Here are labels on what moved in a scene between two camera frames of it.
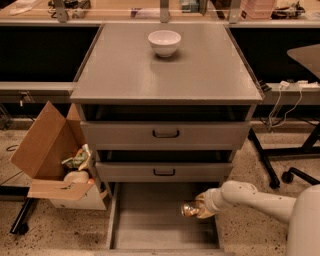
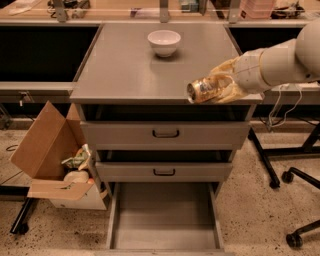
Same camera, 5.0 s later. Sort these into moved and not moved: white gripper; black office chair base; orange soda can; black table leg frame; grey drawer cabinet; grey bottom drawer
Moved: orange soda can; white gripper
Not moved: grey bottom drawer; black table leg frame; grey drawer cabinet; black office chair base
